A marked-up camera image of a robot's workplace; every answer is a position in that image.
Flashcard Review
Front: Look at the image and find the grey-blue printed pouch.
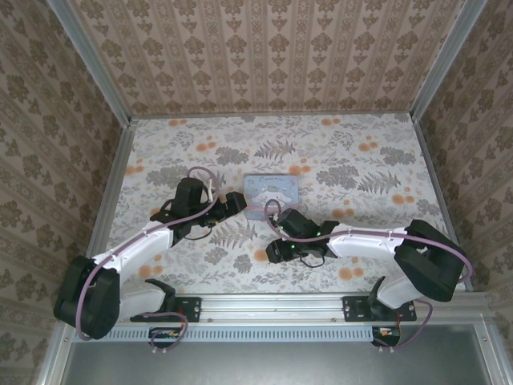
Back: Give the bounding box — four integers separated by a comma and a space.
243, 173, 301, 221

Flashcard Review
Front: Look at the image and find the grey metal sheet panel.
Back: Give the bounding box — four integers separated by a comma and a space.
38, 323, 513, 385

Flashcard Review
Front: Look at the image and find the small black electronics board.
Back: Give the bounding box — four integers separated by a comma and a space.
370, 325, 402, 348
149, 326, 182, 349

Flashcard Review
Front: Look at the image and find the thin black left gripper cable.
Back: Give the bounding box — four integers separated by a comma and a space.
184, 222, 220, 242

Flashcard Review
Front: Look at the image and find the aluminium mounting rail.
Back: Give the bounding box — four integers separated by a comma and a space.
59, 291, 496, 326

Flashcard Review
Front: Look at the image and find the white slotted cable duct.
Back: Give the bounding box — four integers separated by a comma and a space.
107, 326, 378, 343

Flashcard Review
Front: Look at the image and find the aluminium table side rail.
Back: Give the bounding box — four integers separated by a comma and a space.
86, 119, 138, 257
411, 119, 478, 292

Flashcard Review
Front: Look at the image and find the aluminium table end rail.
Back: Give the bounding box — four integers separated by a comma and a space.
130, 113, 414, 122

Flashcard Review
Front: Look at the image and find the long purple left arm cable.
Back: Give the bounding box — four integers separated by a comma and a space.
78, 166, 225, 341

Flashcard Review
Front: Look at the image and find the long purple arm cable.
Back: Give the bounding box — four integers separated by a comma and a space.
78, 166, 225, 341
264, 200, 473, 288

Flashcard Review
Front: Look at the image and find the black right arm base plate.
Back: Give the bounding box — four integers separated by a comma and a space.
342, 295, 418, 323

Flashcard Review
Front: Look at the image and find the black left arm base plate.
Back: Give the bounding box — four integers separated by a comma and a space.
160, 295, 202, 323

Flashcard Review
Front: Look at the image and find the short purple cable loop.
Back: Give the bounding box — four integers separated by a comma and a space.
370, 299, 434, 355
149, 311, 188, 355

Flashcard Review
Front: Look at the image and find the long purple right arm cable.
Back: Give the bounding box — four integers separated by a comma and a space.
264, 200, 473, 288

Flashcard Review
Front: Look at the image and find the aluminium frame post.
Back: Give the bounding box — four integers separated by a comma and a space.
44, 0, 133, 125
410, 0, 489, 124

